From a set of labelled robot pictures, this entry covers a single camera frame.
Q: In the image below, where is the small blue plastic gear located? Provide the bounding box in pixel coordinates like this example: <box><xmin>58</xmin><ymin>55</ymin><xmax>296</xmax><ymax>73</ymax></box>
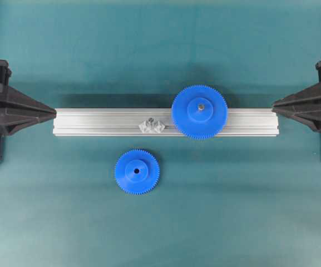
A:
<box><xmin>114</xmin><ymin>149</ymin><xmax>160</xmax><ymax>195</ymax></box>

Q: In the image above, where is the large blue plastic gear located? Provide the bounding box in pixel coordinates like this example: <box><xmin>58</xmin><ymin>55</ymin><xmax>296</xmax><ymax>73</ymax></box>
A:
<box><xmin>171</xmin><ymin>85</ymin><xmax>228</xmax><ymax>140</ymax></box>

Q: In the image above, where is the steel shaft with bracket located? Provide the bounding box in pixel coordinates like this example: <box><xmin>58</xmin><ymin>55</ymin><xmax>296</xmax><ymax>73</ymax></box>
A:
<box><xmin>139</xmin><ymin>117</ymin><xmax>165</xmax><ymax>134</ymax></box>

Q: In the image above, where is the silver aluminium extrusion rail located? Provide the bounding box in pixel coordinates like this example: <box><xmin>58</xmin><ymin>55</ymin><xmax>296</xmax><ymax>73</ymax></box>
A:
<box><xmin>53</xmin><ymin>108</ymin><xmax>279</xmax><ymax>137</ymax></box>

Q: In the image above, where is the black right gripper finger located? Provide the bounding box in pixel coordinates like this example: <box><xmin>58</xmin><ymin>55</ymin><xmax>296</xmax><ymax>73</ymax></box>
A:
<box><xmin>272</xmin><ymin>82</ymin><xmax>321</xmax><ymax>108</ymax></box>
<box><xmin>272</xmin><ymin>106</ymin><xmax>321</xmax><ymax>133</ymax></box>

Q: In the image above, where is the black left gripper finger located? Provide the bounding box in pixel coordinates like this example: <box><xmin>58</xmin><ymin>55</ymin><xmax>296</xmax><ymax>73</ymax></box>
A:
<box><xmin>0</xmin><ymin>83</ymin><xmax>56</xmax><ymax>114</ymax></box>
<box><xmin>0</xmin><ymin>110</ymin><xmax>57</xmax><ymax>136</ymax></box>

